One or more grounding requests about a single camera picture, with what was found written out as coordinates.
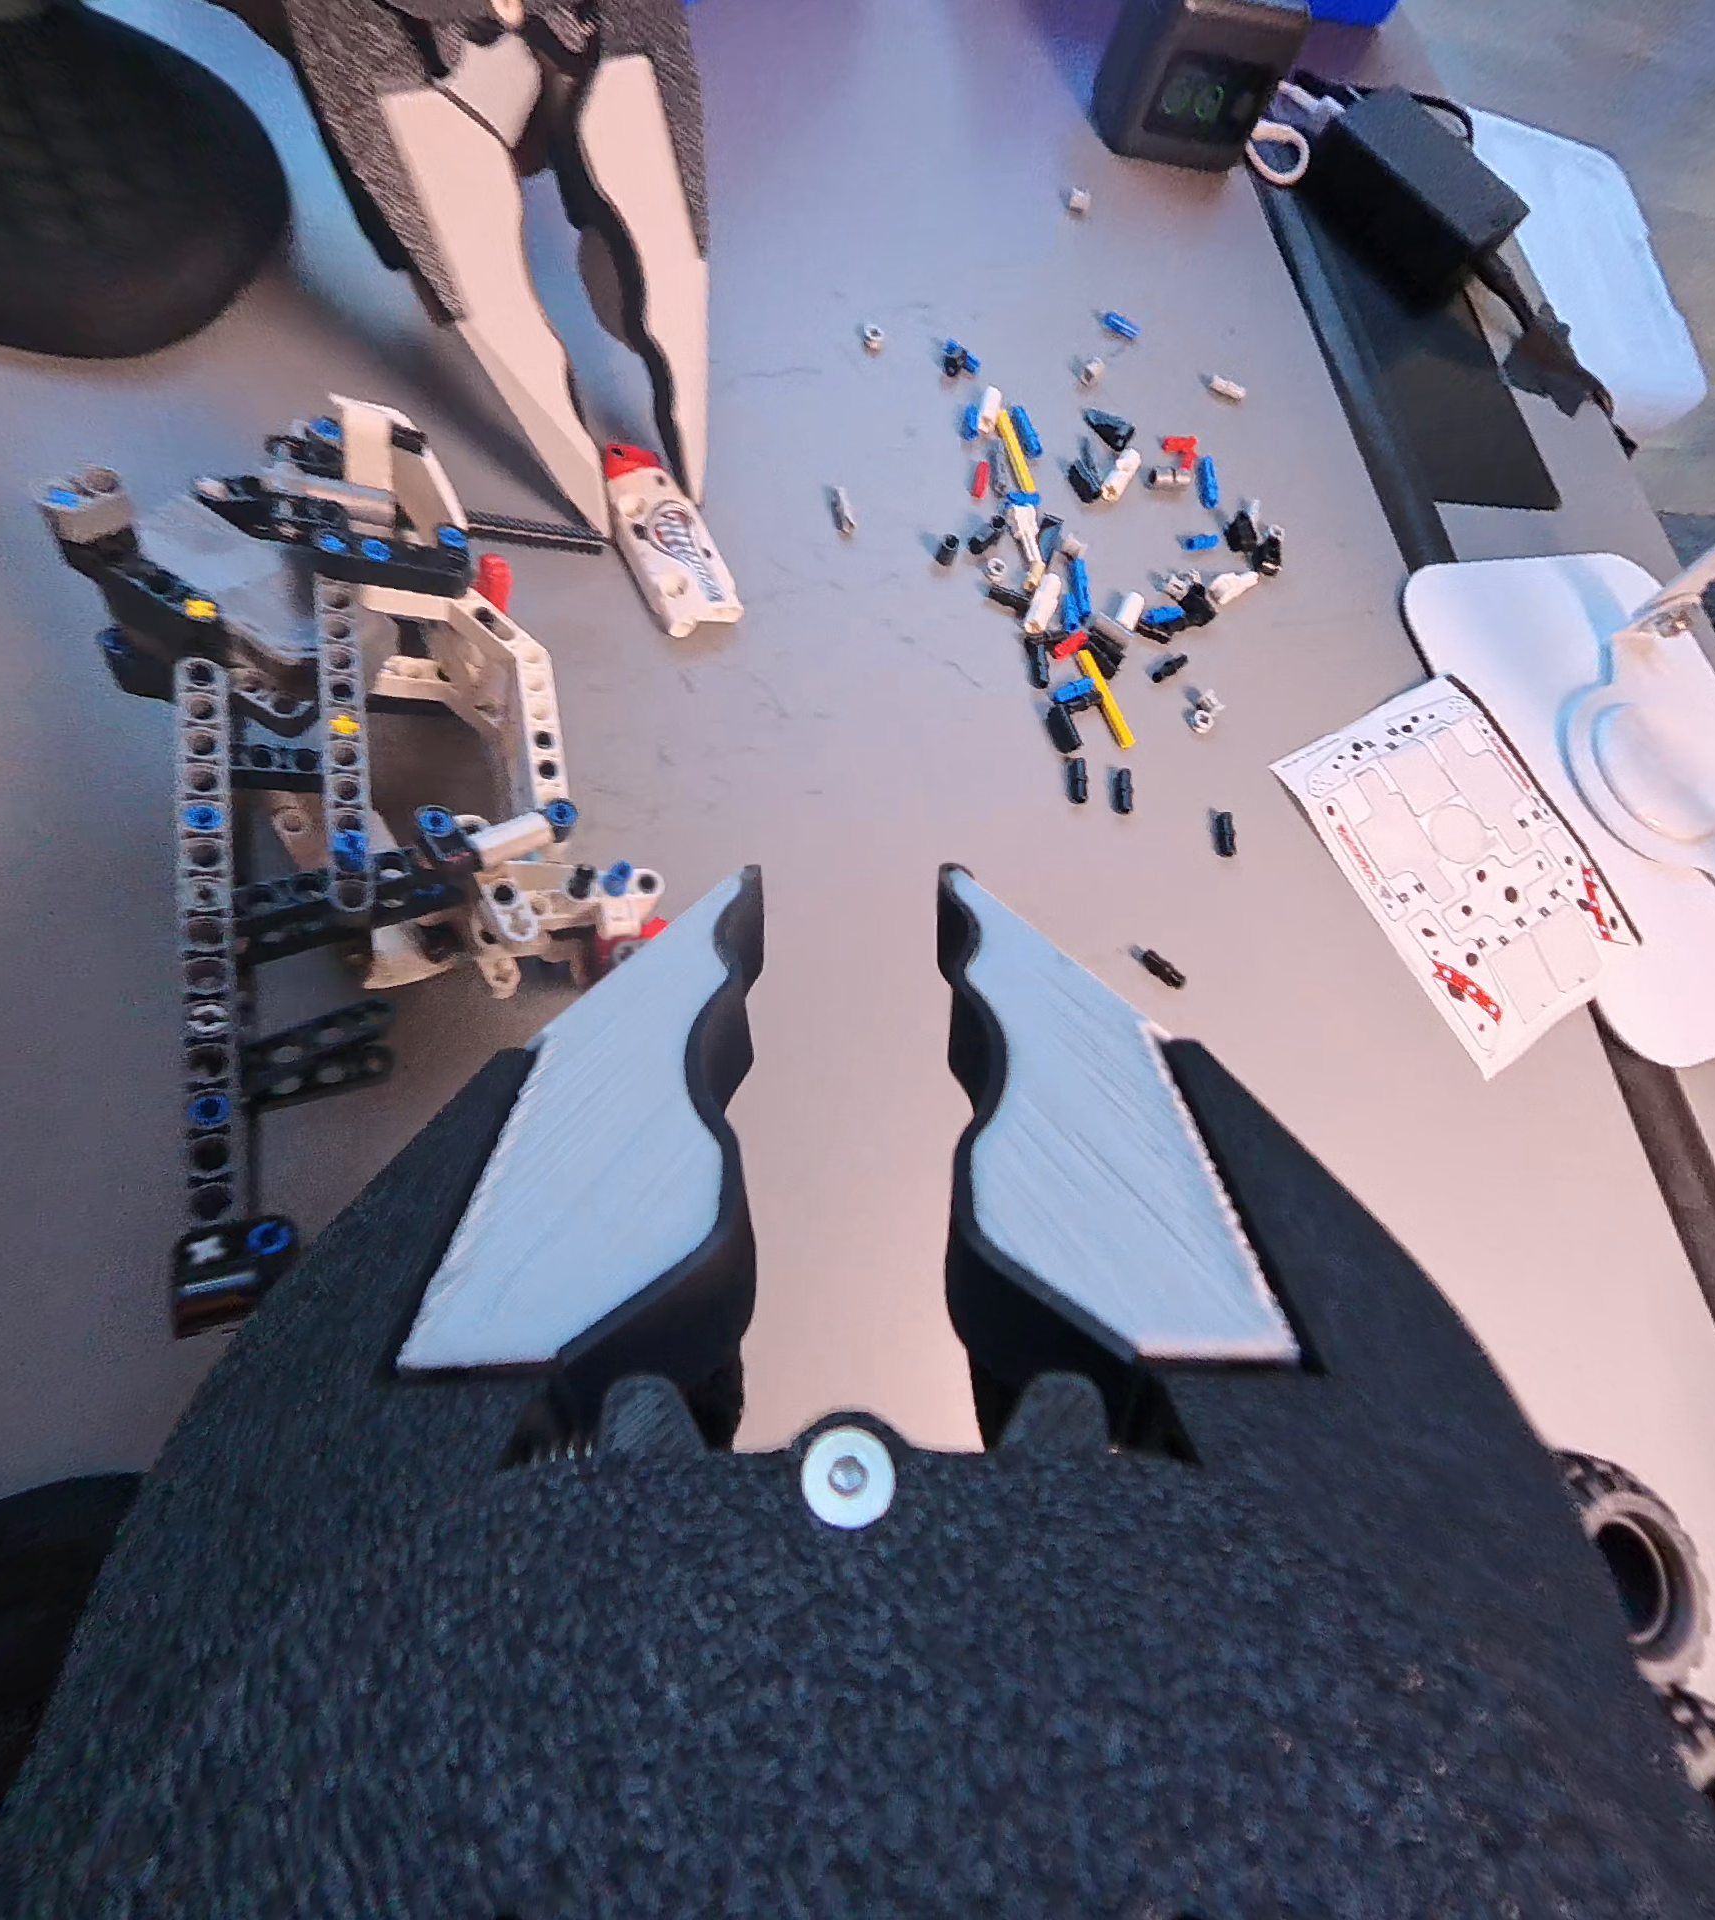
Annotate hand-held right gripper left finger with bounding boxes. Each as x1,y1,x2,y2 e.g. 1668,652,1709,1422
397,869,767,1374

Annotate white cable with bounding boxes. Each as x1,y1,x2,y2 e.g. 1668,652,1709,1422
1247,80,1317,182

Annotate black adapter cable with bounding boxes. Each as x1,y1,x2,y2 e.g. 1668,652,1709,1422
1474,256,1640,456

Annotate pile of small toy pieces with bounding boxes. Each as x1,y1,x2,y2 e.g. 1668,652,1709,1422
857,186,1288,759

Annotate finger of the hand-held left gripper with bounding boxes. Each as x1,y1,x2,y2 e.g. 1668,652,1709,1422
555,55,718,503
383,80,615,538

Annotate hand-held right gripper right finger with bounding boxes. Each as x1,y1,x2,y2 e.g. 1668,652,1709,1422
935,869,1300,1367

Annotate printed sticker sheet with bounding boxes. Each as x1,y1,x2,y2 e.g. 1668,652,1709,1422
1271,677,1644,1083

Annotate white black toy truck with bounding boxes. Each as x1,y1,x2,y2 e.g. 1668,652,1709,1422
32,392,674,1342

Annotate black power adapter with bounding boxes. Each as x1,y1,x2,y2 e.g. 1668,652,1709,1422
1306,87,1533,310

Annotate black cube device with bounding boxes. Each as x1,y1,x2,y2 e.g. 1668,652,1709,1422
1093,0,1313,169

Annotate peeled toy sticker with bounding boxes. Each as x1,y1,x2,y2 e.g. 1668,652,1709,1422
642,502,734,609

